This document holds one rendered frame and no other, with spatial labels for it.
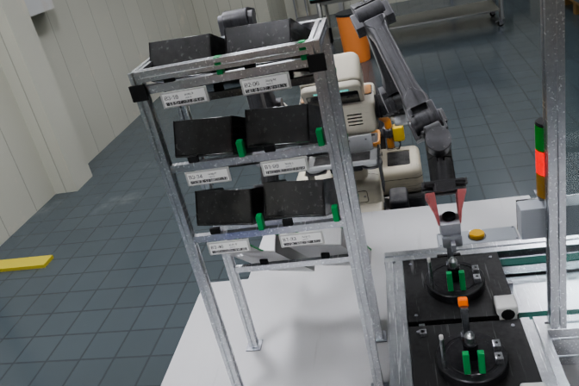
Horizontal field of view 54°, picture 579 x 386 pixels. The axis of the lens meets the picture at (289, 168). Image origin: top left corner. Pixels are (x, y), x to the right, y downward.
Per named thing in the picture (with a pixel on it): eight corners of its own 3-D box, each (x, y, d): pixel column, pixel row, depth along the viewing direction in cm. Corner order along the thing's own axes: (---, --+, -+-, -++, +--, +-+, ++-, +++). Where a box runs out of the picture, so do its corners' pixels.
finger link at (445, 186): (471, 220, 126) (464, 179, 128) (438, 224, 128) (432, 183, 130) (469, 224, 133) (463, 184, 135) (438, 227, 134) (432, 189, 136)
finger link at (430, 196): (462, 221, 127) (456, 180, 129) (429, 225, 128) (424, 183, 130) (460, 225, 133) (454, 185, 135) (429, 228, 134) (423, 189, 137)
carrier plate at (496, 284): (403, 266, 152) (402, 260, 151) (497, 258, 147) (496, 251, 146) (408, 328, 130) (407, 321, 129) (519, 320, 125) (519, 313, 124)
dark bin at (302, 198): (308, 205, 143) (307, 176, 143) (359, 203, 139) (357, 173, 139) (264, 218, 117) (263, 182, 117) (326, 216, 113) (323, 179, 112)
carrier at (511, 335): (409, 333, 129) (402, 289, 124) (520, 325, 124) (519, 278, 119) (417, 422, 107) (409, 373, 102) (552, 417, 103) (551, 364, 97)
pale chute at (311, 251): (323, 265, 153) (323, 249, 155) (370, 265, 149) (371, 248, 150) (285, 245, 128) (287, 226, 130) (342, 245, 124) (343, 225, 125)
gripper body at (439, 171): (468, 184, 128) (463, 152, 130) (422, 189, 130) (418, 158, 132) (465, 189, 134) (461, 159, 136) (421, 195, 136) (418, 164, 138)
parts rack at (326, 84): (248, 340, 151) (159, 46, 119) (386, 331, 144) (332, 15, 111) (232, 404, 133) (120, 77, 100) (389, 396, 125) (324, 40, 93)
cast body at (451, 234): (439, 233, 136) (437, 208, 133) (458, 231, 135) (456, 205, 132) (444, 253, 129) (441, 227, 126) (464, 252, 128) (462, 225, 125)
